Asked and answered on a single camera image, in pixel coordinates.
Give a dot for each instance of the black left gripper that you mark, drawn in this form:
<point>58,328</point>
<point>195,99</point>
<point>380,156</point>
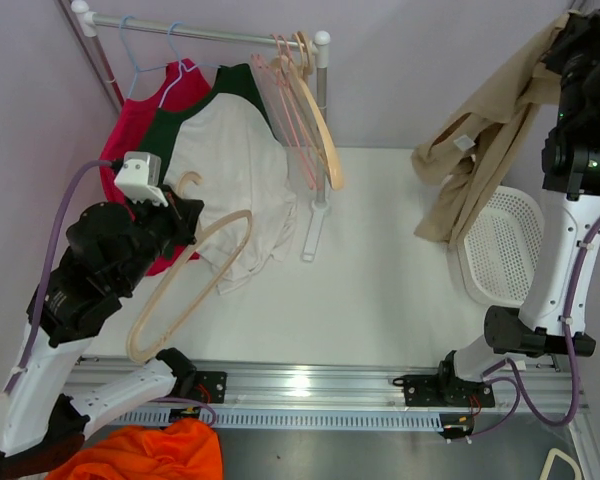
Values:
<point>185,214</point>

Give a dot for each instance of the beige wooden hanger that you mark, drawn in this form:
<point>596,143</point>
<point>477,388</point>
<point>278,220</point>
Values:
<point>180,290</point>

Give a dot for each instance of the beige t shirt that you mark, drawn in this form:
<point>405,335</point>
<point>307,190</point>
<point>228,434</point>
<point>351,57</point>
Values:
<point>472,152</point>

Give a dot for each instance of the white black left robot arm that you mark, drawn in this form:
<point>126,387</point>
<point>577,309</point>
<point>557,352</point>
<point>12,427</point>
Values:
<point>110,249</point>

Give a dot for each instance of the green white raglan shirt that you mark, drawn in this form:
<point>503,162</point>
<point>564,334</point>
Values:
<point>223,152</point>

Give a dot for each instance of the red t shirt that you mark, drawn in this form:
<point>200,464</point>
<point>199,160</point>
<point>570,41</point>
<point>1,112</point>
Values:
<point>133,123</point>

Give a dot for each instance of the pink plastic hanger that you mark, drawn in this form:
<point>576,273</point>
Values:
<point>281,82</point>

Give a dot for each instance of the beige empty hanger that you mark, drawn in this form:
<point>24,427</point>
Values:
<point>330,171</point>

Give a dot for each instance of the orange cloth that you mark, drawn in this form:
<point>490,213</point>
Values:
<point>187,449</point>

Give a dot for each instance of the white clothes rack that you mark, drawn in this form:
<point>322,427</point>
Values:
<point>88,21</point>

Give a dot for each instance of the white perforated laundry basket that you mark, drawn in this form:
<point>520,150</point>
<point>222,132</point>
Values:
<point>498,256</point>

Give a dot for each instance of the aluminium corner frame post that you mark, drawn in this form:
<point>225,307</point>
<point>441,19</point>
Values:
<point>509,101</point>

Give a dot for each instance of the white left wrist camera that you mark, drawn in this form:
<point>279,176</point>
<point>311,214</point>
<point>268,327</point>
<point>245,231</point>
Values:
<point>138,178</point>

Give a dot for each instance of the blue wire hanger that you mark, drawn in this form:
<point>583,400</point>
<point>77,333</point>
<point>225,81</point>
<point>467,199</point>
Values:
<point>184,71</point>
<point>138,70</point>

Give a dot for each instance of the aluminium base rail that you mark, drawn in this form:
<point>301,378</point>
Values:
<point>304,397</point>

